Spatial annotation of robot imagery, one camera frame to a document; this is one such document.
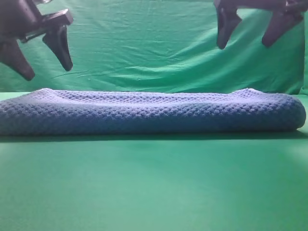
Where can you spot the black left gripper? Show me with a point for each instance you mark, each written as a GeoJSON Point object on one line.
{"type": "Point", "coordinates": [21, 19]}

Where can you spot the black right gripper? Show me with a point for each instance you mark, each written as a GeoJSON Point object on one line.
{"type": "Point", "coordinates": [286, 14]}

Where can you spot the blue waffle-weave towel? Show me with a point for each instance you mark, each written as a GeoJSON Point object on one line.
{"type": "Point", "coordinates": [71, 112]}

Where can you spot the green backdrop cloth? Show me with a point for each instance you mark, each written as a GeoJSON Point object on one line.
{"type": "Point", "coordinates": [164, 46]}

